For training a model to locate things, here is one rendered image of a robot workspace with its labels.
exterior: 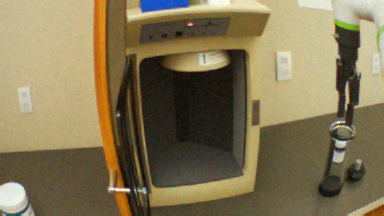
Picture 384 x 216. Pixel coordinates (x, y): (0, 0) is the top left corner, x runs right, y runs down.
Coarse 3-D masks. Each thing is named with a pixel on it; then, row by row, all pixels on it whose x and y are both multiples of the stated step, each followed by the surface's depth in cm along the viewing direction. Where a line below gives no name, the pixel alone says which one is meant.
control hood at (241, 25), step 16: (240, 0) 97; (128, 16) 84; (144, 16) 84; (160, 16) 85; (176, 16) 87; (192, 16) 88; (208, 16) 89; (224, 16) 89; (240, 16) 90; (256, 16) 90; (128, 32) 89; (240, 32) 98; (256, 32) 98
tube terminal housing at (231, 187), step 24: (192, 0) 96; (144, 48) 99; (168, 48) 100; (192, 48) 101; (216, 48) 103; (240, 48) 104; (144, 144) 109; (168, 192) 116; (192, 192) 118; (216, 192) 119; (240, 192) 121
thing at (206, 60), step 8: (168, 56) 109; (176, 56) 107; (184, 56) 106; (192, 56) 105; (200, 56) 105; (208, 56) 106; (216, 56) 107; (224, 56) 109; (168, 64) 108; (176, 64) 107; (184, 64) 106; (192, 64) 105; (200, 64) 105; (208, 64) 106; (216, 64) 107; (224, 64) 108
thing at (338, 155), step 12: (336, 132) 111; (348, 132) 109; (336, 144) 104; (348, 144) 103; (336, 156) 105; (348, 156) 106; (324, 168) 112; (336, 168) 106; (324, 180) 111; (336, 180) 108
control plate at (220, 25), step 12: (156, 24) 88; (168, 24) 89; (180, 24) 90; (204, 24) 92; (216, 24) 92; (228, 24) 93; (144, 36) 92; (156, 36) 93; (168, 36) 94; (180, 36) 96; (192, 36) 96
